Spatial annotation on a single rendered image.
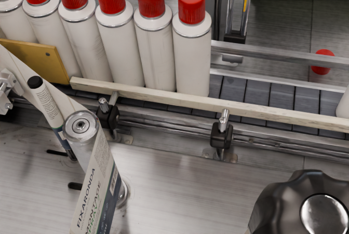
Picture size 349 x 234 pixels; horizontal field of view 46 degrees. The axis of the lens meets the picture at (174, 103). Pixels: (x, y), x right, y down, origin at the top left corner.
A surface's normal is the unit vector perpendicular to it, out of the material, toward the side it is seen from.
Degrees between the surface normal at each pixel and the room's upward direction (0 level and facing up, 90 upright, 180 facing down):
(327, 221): 0
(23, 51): 90
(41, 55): 90
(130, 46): 90
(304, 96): 0
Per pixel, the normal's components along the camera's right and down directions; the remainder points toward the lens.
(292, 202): -0.20, -0.61
